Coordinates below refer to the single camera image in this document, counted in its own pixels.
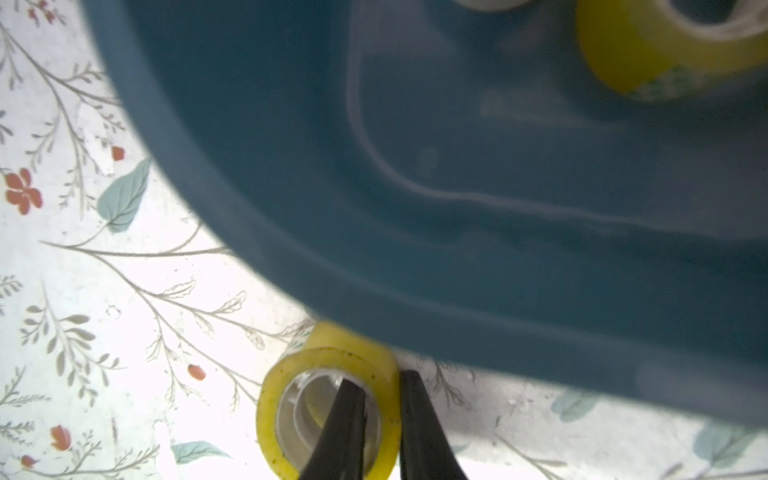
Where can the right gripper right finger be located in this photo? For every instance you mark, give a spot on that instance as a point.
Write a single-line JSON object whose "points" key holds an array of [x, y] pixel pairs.
{"points": [[425, 453]]}

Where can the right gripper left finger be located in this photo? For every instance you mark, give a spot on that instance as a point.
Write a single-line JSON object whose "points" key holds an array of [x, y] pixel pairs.
{"points": [[339, 453]]}

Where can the yellow tape roll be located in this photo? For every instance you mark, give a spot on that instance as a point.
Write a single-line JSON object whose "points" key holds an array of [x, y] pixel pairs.
{"points": [[299, 390], [656, 51]]}

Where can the clear tape roll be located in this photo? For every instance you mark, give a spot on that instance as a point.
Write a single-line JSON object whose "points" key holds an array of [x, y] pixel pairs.
{"points": [[492, 6]]}

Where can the teal plastic storage box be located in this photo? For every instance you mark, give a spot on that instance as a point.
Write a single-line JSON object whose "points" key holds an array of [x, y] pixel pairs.
{"points": [[461, 185]]}

